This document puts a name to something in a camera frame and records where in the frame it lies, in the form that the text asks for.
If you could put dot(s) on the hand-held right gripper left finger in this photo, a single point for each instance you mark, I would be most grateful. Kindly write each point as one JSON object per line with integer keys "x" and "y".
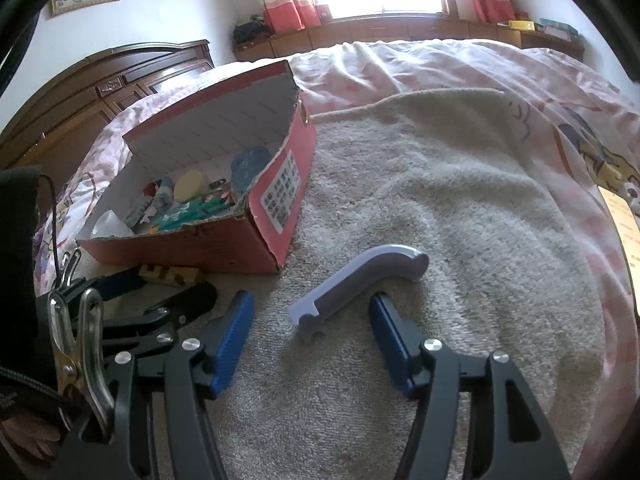
{"x": 230, "y": 345}

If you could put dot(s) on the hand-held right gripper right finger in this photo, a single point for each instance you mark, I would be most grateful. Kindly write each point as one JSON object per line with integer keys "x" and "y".
{"x": 395, "y": 345}

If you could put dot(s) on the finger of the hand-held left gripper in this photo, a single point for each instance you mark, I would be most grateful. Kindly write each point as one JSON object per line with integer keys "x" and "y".
{"x": 185, "y": 302}
{"x": 117, "y": 280}

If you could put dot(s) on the wooden puzzle block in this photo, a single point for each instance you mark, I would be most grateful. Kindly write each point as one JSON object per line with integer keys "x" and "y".
{"x": 172, "y": 275}

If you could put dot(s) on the red plastic toy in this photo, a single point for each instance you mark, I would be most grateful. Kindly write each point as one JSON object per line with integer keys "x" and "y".
{"x": 149, "y": 188}

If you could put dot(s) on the red cardboard box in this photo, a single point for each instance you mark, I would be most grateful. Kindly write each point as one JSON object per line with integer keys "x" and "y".
{"x": 280, "y": 230}

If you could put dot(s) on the clear blue correction tape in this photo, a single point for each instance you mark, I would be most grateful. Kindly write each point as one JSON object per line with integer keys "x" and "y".
{"x": 247, "y": 167}

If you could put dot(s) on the metal spring clip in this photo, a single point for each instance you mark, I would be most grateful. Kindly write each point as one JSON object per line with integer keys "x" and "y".
{"x": 70, "y": 266}
{"x": 90, "y": 350}

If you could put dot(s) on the beige towel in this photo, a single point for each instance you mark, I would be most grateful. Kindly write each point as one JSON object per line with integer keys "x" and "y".
{"x": 425, "y": 185}

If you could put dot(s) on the brown floral cloth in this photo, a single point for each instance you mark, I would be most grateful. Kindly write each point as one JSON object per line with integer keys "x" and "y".
{"x": 25, "y": 430}

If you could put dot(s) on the dark wooden headboard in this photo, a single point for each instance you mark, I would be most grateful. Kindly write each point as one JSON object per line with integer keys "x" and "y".
{"x": 100, "y": 90}

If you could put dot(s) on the yellow paper tag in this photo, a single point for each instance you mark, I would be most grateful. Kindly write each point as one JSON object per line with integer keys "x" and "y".
{"x": 622, "y": 225}

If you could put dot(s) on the dark clothes pile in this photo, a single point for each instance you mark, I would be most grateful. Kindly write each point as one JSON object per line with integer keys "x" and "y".
{"x": 250, "y": 31}

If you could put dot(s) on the pink checked bedsheet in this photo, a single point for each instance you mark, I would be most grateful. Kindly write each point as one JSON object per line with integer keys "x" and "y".
{"x": 450, "y": 65}

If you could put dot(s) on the wooden window sill cabinet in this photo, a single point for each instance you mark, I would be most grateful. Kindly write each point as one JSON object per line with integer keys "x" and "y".
{"x": 350, "y": 30}

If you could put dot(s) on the yellow flat box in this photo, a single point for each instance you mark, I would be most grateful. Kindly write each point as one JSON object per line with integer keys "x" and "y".
{"x": 522, "y": 25}

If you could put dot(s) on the stack of green books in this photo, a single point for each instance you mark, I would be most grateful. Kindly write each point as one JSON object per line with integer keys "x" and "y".
{"x": 557, "y": 27}

